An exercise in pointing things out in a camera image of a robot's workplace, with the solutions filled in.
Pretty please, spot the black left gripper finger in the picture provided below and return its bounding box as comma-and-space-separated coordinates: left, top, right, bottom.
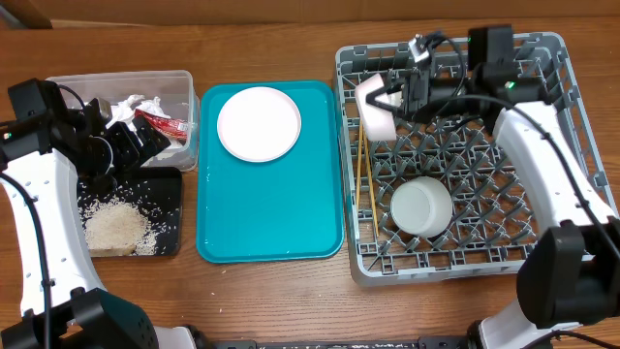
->
133, 116, 171, 158
106, 122, 140, 170

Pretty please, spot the red sauce packet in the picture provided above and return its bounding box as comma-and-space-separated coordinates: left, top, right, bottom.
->
134, 110, 190, 142

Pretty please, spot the pink small bowl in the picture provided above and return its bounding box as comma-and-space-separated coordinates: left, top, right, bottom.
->
355, 74, 397, 142

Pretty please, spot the cooked white rice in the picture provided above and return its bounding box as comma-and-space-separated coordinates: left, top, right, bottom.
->
77, 181, 177, 257

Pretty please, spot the pink plate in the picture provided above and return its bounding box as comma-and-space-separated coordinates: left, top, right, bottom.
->
217, 86, 302, 163

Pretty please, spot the grey bowl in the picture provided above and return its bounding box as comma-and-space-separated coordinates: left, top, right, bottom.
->
389, 176, 452, 238

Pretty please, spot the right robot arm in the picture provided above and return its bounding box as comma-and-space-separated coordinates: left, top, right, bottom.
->
355, 25, 619, 348

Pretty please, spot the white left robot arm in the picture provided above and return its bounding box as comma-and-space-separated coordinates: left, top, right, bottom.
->
1, 92, 205, 348

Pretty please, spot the grey dishwasher rack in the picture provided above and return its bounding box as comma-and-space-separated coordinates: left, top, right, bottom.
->
333, 31, 619, 287

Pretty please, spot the black tray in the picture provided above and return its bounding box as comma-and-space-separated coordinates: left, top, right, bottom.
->
77, 167, 184, 258

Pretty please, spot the clear plastic bin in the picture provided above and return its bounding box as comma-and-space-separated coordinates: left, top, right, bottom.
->
50, 70, 200, 172

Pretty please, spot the teal plastic tray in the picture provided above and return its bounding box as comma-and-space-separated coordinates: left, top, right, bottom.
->
196, 80, 345, 264

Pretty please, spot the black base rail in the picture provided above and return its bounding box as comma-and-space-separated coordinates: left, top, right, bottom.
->
211, 335, 470, 349

